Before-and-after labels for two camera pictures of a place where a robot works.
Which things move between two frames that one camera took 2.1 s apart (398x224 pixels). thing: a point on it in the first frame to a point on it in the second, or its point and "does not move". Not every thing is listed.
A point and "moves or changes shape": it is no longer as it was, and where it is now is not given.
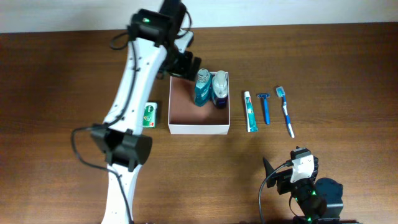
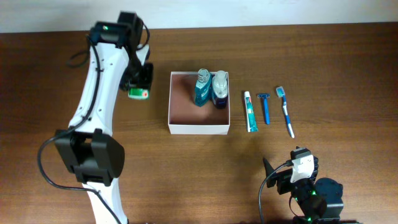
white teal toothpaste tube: (250, 120) does not move
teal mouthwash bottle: (203, 88) does not move
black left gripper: (189, 65) to (140, 81)
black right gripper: (282, 177) does not move
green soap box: (150, 115) moves or changes shape
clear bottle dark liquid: (220, 89) does not move
